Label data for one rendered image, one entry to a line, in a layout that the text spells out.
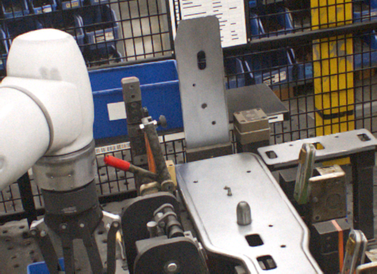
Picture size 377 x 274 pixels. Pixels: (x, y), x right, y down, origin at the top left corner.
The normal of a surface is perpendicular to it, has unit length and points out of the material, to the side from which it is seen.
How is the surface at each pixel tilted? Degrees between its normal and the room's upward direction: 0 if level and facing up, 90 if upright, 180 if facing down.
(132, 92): 90
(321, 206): 90
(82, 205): 90
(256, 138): 89
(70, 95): 82
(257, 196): 0
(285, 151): 0
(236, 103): 0
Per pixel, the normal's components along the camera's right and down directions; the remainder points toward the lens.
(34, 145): 0.91, 0.15
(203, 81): 0.21, 0.39
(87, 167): 0.79, 0.18
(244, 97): -0.10, -0.90
